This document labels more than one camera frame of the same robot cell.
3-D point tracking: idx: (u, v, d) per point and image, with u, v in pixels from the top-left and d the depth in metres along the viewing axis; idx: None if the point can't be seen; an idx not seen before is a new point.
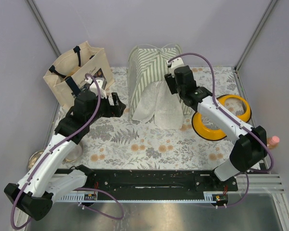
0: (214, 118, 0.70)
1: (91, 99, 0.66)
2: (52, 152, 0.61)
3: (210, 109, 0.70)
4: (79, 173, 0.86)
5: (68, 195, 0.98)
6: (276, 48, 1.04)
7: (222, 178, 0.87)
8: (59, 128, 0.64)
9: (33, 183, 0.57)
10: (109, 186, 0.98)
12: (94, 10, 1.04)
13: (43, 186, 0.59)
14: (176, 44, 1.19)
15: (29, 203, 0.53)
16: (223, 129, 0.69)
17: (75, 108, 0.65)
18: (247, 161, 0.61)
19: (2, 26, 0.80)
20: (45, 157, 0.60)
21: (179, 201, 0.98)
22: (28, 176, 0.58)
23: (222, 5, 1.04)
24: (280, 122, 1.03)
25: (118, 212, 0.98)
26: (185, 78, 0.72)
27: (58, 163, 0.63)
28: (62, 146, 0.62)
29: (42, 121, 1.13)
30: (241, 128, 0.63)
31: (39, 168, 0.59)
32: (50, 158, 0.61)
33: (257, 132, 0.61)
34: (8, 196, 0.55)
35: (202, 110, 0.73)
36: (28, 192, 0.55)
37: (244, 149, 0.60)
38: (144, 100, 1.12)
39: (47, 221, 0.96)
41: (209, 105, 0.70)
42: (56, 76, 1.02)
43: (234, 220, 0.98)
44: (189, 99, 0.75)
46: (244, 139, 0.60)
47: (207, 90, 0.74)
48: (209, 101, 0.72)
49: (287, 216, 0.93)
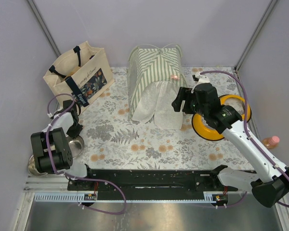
0: (243, 148, 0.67)
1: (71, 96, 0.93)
2: (61, 116, 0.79)
3: (240, 139, 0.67)
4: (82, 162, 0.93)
5: (68, 195, 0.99)
6: (276, 48, 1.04)
7: (224, 182, 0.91)
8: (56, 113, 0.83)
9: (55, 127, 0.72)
10: (109, 186, 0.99)
12: (94, 10, 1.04)
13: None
14: (176, 44, 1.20)
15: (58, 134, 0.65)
16: (252, 161, 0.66)
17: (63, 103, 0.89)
18: (276, 200, 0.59)
19: (2, 26, 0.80)
20: (57, 118, 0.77)
21: (179, 201, 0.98)
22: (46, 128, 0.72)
23: (223, 5, 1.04)
24: (280, 122, 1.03)
25: (119, 207, 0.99)
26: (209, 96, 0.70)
27: (65, 125, 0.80)
28: (66, 114, 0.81)
29: (42, 121, 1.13)
30: (274, 168, 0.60)
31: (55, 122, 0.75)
32: (62, 118, 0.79)
33: None
34: (35, 142, 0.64)
35: (227, 135, 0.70)
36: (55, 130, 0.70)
37: (276, 193, 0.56)
38: (144, 100, 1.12)
39: (47, 221, 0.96)
41: (239, 133, 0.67)
42: (56, 76, 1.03)
43: (234, 220, 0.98)
44: (214, 120, 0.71)
46: (279, 182, 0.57)
47: (234, 111, 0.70)
48: (239, 128, 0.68)
49: (287, 216, 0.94)
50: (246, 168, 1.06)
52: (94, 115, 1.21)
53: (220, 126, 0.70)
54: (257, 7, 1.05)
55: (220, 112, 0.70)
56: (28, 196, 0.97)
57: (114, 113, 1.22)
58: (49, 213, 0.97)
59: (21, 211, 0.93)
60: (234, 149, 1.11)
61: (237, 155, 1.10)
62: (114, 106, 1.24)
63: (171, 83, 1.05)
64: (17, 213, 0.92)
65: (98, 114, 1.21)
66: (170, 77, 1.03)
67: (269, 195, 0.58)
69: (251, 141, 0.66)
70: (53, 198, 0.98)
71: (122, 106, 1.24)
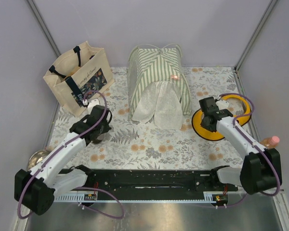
0: (230, 135, 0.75)
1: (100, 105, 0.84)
2: (66, 146, 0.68)
3: (227, 127, 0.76)
4: (79, 171, 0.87)
5: (69, 195, 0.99)
6: (276, 48, 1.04)
7: (222, 180, 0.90)
8: (73, 127, 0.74)
9: (46, 170, 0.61)
10: (109, 186, 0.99)
12: (94, 10, 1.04)
13: (52, 175, 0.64)
14: (176, 44, 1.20)
15: (39, 187, 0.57)
16: (238, 147, 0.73)
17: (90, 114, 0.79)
18: (256, 184, 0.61)
19: (1, 26, 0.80)
20: (59, 148, 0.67)
21: (179, 201, 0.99)
22: (41, 164, 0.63)
23: (222, 4, 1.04)
24: (279, 123, 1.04)
25: (118, 211, 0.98)
26: (208, 102, 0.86)
27: (68, 157, 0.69)
28: (76, 142, 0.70)
29: (42, 121, 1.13)
30: (253, 147, 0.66)
31: (54, 158, 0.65)
32: (65, 150, 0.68)
33: (269, 154, 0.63)
34: (18, 182, 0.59)
35: (219, 128, 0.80)
36: (41, 178, 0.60)
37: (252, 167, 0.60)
38: (144, 99, 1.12)
39: (47, 221, 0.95)
41: (227, 123, 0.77)
42: (56, 76, 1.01)
43: (233, 220, 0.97)
44: (210, 118, 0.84)
46: (255, 157, 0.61)
47: (228, 111, 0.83)
48: (227, 120, 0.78)
49: (287, 216, 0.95)
50: None
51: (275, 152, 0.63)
52: None
53: (214, 121, 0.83)
54: (256, 7, 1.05)
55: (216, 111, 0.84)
56: None
57: (114, 113, 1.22)
58: (49, 213, 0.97)
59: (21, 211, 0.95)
60: (234, 149, 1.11)
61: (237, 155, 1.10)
62: (114, 106, 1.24)
63: (171, 83, 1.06)
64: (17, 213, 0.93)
65: None
66: (170, 77, 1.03)
67: (248, 172, 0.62)
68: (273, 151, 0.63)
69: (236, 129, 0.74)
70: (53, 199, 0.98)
71: (122, 106, 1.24)
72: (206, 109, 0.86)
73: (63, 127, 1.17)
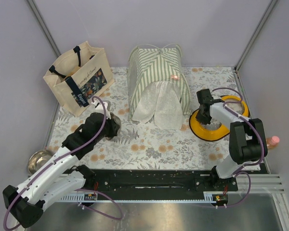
0: (220, 116, 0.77)
1: (97, 115, 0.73)
2: (56, 163, 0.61)
3: (217, 109, 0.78)
4: (78, 175, 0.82)
5: (68, 195, 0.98)
6: (276, 48, 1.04)
7: (221, 175, 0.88)
8: (66, 142, 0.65)
9: (32, 189, 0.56)
10: (109, 186, 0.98)
12: (95, 10, 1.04)
13: (40, 193, 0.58)
14: (176, 44, 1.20)
15: (24, 207, 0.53)
16: (228, 125, 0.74)
17: (85, 124, 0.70)
18: (242, 150, 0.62)
19: (2, 26, 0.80)
20: (47, 166, 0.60)
21: (179, 201, 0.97)
22: (28, 181, 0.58)
23: (223, 5, 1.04)
24: (279, 123, 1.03)
25: (118, 213, 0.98)
26: (203, 93, 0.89)
27: (58, 175, 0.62)
28: (66, 159, 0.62)
29: (42, 121, 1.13)
30: (239, 118, 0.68)
31: (41, 175, 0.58)
32: (54, 168, 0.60)
33: (252, 121, 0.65)
34: (5, 198, 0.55)
35: (213, 113, 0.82)
36: (25, 197, 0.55)
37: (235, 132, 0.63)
38: (144, 99, 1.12)
39: (47, 221, 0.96)
41: (218, 105, 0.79)
42: (56, 76, 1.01)
43: (233, 220, 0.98)
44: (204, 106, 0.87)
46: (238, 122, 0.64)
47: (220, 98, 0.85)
48: (218, 104, 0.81)
49: (287, 216, 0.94)
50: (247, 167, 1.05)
51: (258, 119, 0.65)
52: None
53: (208, 109, 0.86)
54: (256, 7, 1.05)
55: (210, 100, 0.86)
56: None
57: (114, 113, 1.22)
58: (49, 213, 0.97)
59: None
60: None
61: None
62: (113, 106, 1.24)
63: (171, 83, 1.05)
64: None
65: None
66: (170, 77, 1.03)
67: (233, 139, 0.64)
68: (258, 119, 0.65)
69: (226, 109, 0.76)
70: None
71: (122, 106, 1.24)
72: (202, 99, 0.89)
73: (63, 127, 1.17)
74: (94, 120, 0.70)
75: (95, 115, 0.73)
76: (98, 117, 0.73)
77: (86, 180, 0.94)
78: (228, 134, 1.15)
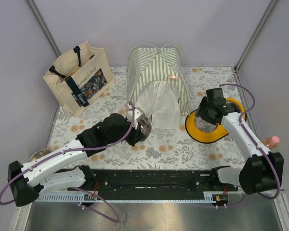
0: (234, 133, 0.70)
1: (116, 116, 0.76)
2: (64, 154, 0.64)
3: (232, 124, 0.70)
4: (81, 173, 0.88)
5: (69, 195, 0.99)
6: (277, 48, 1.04)
7: (222, 180, 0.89)
8: (81, 135, 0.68)
9: (34, 172, 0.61)
10: (109, 186, 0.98)
12: (94, 10, 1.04)
13: (40, 177, 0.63)
14: (176, 44, 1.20)
15: (22, 186, 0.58)
16: (240, 145, 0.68)
17: (102, 122, 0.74)
18: (255, 185, 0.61)
19: (1, 26, 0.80)
20: (56, 154, 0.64)
21: (179, 201, 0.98)
22: (34, 163, 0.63)
23: (223, 4, 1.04)
24: (279, 123, 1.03)
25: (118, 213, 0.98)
26: (216, 93, 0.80)
27: (62, 165, 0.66)
28: (76, 153, 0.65)
29: (42, 121, 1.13)
30: (257, 148, 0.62)
31: (46, 161, 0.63)
32: (62, 157, 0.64)
33: (273, 158, 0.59)
34: (9, 172, 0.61)
35: (224, 123, 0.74)
36: (26, 178, 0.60)
37: (253, 171, 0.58)
38: (142, 98, 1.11)
39: (47, 221, 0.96)
41: (232, 120, 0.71)
42: (56, 76, 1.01)
43: (233, 220, 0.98)
44: (216, 110, 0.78)
46: (257, 160, 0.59)
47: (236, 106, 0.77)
48: (234, 116, 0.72)
49: (287, 216, 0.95)
50: None
51: (280, 158, 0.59)
52: (94, 115, 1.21)
53: (220, 116, 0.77)
54: (257, 7, 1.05)
55: (222, 105, 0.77)
56: None
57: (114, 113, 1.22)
58: (49, 213, 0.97)
59: (21, 211, 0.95)
60: (234, 149, 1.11)
61: (237, 155, 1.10)
62: (113, 106, 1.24)
63: (169, 83, 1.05)
64: (17, 213, 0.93)
65: (98, 114, 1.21)
66: (168, 77, 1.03)
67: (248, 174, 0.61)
68: (279, 156, 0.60)
69: (241, 127, 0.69)
70: (53, 198, 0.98)
71: (122, 106, 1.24)
72: (212, 100, 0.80)
73: (63, 127, 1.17)
74: (112, 122, 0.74)
75: (115, 117, 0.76)
76: (117, 119, 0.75)
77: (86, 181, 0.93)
78: (227, 134, 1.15)
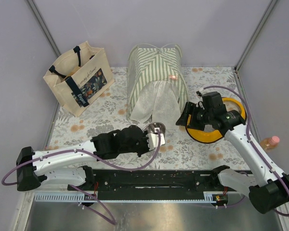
0: (242, 150, 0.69)
1: (136, 129, 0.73)
2: (76, 152, 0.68)
3: (241, 141, 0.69)
4: (84, 174, 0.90)
5: (68, 195, 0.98)
6: (276, 48, 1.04)
7: (223, 182, 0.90)
8: (96, 139, 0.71)
9: (43, 163, 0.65)
10: (109, 186, 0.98)
12: (94, 10, 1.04)
13: (47, 169, 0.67)
14: (176, 44, 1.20)
15: (28, 174, 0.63)
16: (250, 165, 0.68)
17: (121, 132, 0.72)
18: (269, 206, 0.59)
19: (1, 26, 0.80)
20: (69, 150, 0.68)
21: (179, 201, 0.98)
22: (45, 153, 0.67)
23: (223, 5, 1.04)
24: (279, 123, 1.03)
25: (118, 213, 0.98)
26: (215, 100, 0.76)
27: (71, 162, 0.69)
28: (87, 155, 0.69)
29: (42, 121, 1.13)
30: (271, 172, 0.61)
31: (57, 155, 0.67)
32: (73, 155, 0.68)
33: (288, 180, 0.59)
34: (22, 157, 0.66)
35: (229, 138, 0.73)
36: (34, 166, 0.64)
37: (271, 197, 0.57)
38: (142, 98, 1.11)
39: (48, 221, 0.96)
41: (239, 135, 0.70)
42: (56, 75, 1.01)
43: (233, 221, 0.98)
44: (218, 122, 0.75)
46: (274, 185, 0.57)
47: (239, 115, 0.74)
48: (240, 130, 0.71)
49: (287, 217, 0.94)
50: (246, 168, 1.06)
51: None
52: (94, 115, 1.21)
53: (224, 127, 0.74)
54: (257, 7, 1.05)
55: (225, 115, 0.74)
56: (28, 196, 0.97)
57: (114, 113, 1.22)
58: (50, 213, 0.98)
59: (21, 211, 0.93)
60: (234, 149, 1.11)
61: (237, 155, 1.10)
62: (113, 106, 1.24)
63: (169, 83, 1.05)
64: (17, 213, 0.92)
65: (98, 114, 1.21)
66: (168, 77, 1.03)
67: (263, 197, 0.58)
68: None
69: (251, 144, 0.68)
70: (54, 198, 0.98)
71: (122, 106, 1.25)
72: (212, 109, 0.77)
73: (63, 127, 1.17)
74: (130, 134, 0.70)
75: (130, 129, 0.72)
76: (137, 132, 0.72)
77: (85, 183, 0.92)
78: None
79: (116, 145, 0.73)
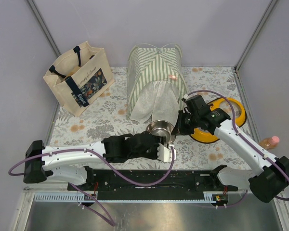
0: (233, 144, 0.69)
1: (148, 136, 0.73)
2: (85, 152, 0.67)
3: (229, 135, 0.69)
4: (85, 174, 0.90)
5: (68, 195, 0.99)
6: (276, 48, 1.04)
7: (224, 182, 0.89)
8: (107, 141, 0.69)
9: (52, 159, 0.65)
10: (109, 186, 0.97)
12: (94, 10, 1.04)
13: (55, 165, 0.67)
14: (176, 44, 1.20)
15: (36, 168, 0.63)
16: (243, 156, 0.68)
17: (133, 136, 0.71)
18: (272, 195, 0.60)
19: (1, 26, 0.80)
20: (79, 149, 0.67)
21: (179, 201, 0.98)
22: (56, 149, 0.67)
23: (223, 5, 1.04)
24: (279, 123, 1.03)
25: (118, 212, 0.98)
26: (197, 103, 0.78)
27: (80, 160, 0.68)
28: (96, 157, 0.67)
29: (42, 121, 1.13)
30: (265, 159, 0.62)
31: (67, 152, 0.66)
32: (82, 155, 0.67)
33: (282, 164, 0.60)
34: (32, 150, 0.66)
35: (218, 134, 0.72)
36: (43, 161, 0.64)
37: (269, 184, 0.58)
38: (142, 98, 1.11)
39: (47, 221, 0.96)
41: (228, 130, 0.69)
42: (56, 75, 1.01)
43: (233, 220, 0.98)
44: (205, 122, 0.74)
46: (269, 172, 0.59)
47: (223, 112, 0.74)
48: (227, 125, 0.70)
49: (287, 216, 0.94)
50: (246, 168, 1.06)
51: (287, 162, 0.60)
52: (94, 115, 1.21)
53: (211, 126, 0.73)
54: (256, 7, 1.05)
55: (210, 114, 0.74)
56: (28, 196, 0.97)
57: (114, 113, 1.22)
58: (50, 213, 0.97)
59: (21, 211, 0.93)
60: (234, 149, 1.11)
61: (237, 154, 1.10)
62: (113, 106, 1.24)
63: (169, 83, 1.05)
64: (17, 213, 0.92)
65: (98, 114, 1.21)
66: (168, 77, 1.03)
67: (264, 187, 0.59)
68: (286, 161, 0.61)
69: (240, 136, 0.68)
70: (53, 198, 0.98)
71: (122, 106, 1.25)
72: (197, 111, 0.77)
73: (63, 127, 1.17)
74: (142, 140, 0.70)
75: (144, 135, 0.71)
76: (149, 140, 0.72)
77: (85, 183, 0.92)
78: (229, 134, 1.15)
79: (126, 149, 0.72)
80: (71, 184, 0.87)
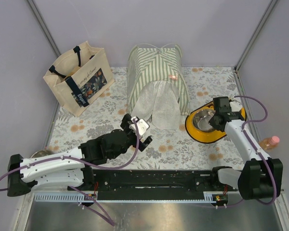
0: (235, 138, 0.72)
1: (118, 134, 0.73)
2: (63, 160, 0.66)
3: (235, 130, 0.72)
4: (81, 175, 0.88)
5: (68, 195, 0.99)
6: (276, 48, 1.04)
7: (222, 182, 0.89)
8: (84, 146, 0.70)
9: (30, 170, 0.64)
10: (109, 186, 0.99)
12: (94, 10, 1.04)
13: (35, 176, 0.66)
14: (176, 44, 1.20)
15: (15, 181, 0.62)
16: (241, 152, 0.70)
17: (107, 137, 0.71)
18: (253, 188, 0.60)
19: (1, 25, 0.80)
20: (55, 159, 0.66)
21: (178, 201, 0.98)
22: (32, 160, 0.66)
23: (223, 5, 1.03)
24: (279, 123, 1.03)
25: (118, 212, 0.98)
26: (221, 101, 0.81)
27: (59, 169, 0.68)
28: (74, 161, 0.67)
29: (42, 122, 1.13)
30: (256, 154, 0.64)
31: (44, 162, 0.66)
32: (59, 162, 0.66)
33: (272, 163, 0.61)
34: (10, 164, 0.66)
35: (227, 129, 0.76)
36: (21, 173, 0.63)
37: (253, 173, 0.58)
38: (142, 98, 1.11)
39: (47, 221, 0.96)
41: (235, 125, 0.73)
42: (56, 75, 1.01)
43: (232, 220, 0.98)
44: (220, 118, 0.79)
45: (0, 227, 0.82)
46: (256, 163, 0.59)
47: (241, 115, 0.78)
48: (238, 123, 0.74)
49: (287, 216, 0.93)
50: None
51: (279, 164, 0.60)
52: (94, 115, 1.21)
53: (224, 122, 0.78)
54: (256, 7, 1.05)
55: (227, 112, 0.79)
56: (28, 197, 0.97)
57: (114, 113, 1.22)
58: (49, 213, 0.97)
59: (21, 211, 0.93)
60: (234, 149, 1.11)
61: (237, 155, 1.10)
62: (113, 106, 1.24)
63: (169, 83, 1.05)
64: (17, 213, 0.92)
65: (98, 114, 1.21)
66: (168, 77, 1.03)
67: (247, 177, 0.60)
68: (277, 162, 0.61)
69: (243, 133, 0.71)
70: (53, 198, 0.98)
71: (122, 106, 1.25)
72: (217, 108, 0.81)
73: (63, 127, 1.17)
74: (112, 140, 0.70)
75: (115, 134, 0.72)
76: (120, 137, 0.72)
77: (84, 184, 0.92)
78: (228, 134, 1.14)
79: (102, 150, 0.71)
80: (70, 186, 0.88)
